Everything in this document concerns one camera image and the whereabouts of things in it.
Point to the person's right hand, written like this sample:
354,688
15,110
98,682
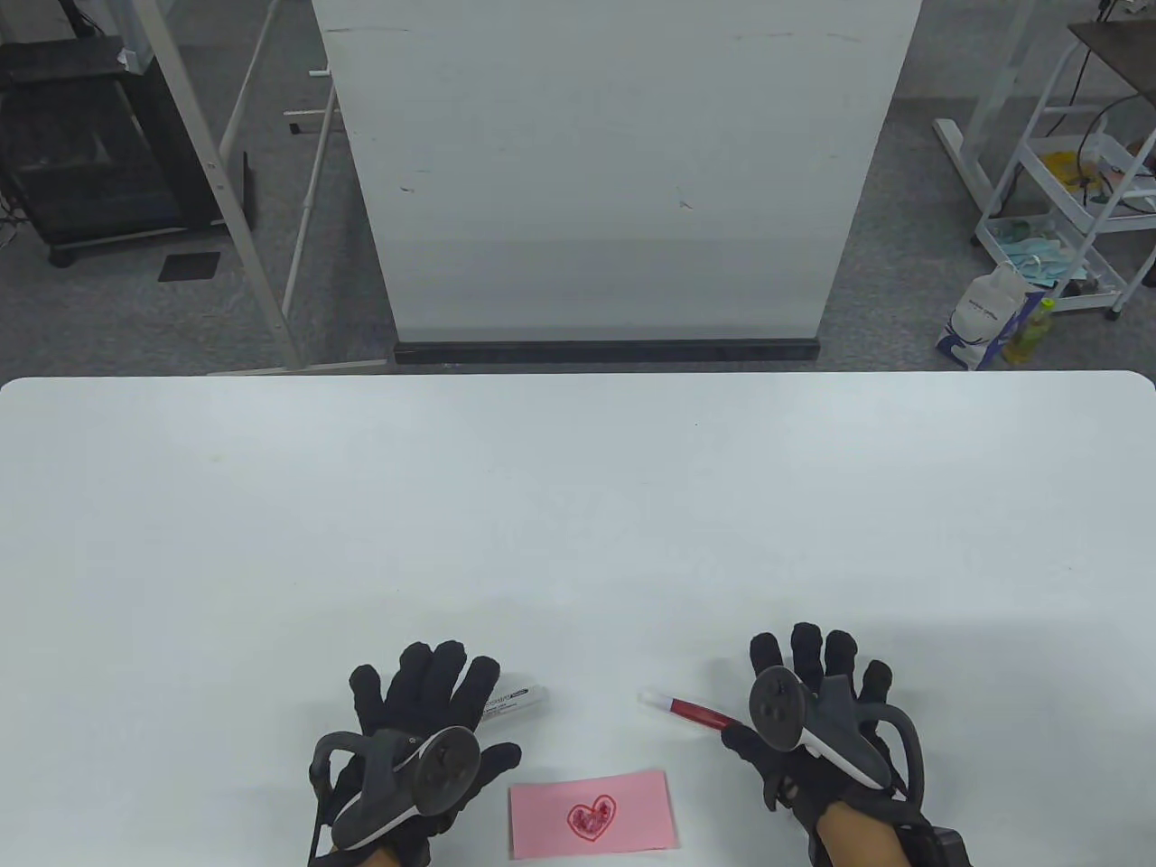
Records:
817,668

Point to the person's left hand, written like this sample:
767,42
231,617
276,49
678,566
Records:
424,695

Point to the black hand controller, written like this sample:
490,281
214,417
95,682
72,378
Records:
813,722
397,786

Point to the white marker with red cap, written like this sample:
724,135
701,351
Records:
515,700

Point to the red glitter glue pen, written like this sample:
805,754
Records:
691,711

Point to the pink heart outline paper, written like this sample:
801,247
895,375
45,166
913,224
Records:
591,813

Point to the person's right forearm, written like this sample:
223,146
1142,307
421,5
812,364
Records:
858,840

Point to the person's left forearm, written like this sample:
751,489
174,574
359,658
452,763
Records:
375,858

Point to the black panel base bar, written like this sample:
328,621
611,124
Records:
605,351

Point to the white plastic bag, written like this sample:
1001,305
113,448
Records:
980,312

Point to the yellow green bottle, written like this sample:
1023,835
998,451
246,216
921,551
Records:
1030,334

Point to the teal cloth pile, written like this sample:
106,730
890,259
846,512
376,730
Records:
1039,253

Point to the black floor plate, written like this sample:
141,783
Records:
190,266

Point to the white whiteboard panel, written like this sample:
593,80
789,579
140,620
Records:
614,181

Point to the white utility cart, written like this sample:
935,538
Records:
1061,196

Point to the white table leg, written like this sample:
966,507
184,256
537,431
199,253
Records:
957,153

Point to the yellow packet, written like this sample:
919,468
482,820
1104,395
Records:
1066,167

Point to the black cabinet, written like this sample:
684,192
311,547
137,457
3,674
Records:
81,153

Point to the dark wooden side table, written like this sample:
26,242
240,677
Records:
1120,50

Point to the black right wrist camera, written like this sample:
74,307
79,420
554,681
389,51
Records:
939,849

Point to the white frame stand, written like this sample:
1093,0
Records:
217,172

